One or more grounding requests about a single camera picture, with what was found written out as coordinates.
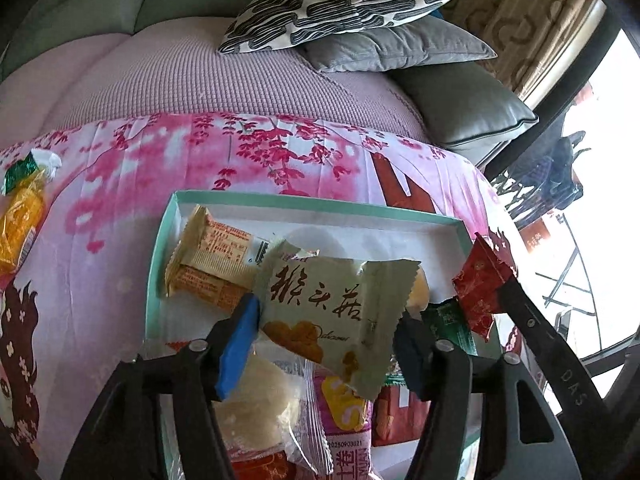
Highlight grey fabric pillow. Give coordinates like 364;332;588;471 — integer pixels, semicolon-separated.
300;15;498;73

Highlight yellow green-ended snack packet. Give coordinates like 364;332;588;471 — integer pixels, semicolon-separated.
0;152;63;276

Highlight dark window frame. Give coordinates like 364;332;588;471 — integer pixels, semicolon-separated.
475;0;640;411

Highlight pale mushroom cookie packet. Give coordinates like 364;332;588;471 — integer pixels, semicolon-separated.
257;250;421;402

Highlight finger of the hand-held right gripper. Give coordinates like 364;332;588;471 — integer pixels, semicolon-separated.
495;266;608;416

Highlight beige patterned curtain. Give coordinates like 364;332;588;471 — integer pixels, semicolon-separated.
425;0;608;106

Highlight pink printed blanket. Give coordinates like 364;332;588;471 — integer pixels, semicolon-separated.
0;112;521;480

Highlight grey leather cushion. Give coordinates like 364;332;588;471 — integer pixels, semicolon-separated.
387;62;541;153

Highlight purple snack packet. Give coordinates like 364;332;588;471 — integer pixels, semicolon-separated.
312;360;381;480

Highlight small red snack packet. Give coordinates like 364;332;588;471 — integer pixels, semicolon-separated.
452;234;518;343

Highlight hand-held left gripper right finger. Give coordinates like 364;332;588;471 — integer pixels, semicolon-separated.
392;310;571;480

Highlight dark hanging clothes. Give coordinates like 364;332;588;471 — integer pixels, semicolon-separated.
500;130;586;221

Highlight green snack packet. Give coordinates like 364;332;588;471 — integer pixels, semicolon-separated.
420;297;481;358

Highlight black white patterned pillow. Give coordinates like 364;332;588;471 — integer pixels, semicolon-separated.
217;0;469;55

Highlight clear rice cracker packet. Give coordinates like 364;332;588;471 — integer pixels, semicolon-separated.
212;340;333;476

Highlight dark red white-label packet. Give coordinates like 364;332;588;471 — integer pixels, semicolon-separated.
372;380;436;448

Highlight beige barcode snack packet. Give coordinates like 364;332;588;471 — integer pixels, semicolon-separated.
165;205;301;311

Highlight teal shallow box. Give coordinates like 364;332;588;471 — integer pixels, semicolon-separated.
145;190;501;480

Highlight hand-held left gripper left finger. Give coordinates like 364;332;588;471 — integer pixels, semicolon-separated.
60;292;262;480

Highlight pink knitted sofa cover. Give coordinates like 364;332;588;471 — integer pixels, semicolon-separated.
0;15;431;148

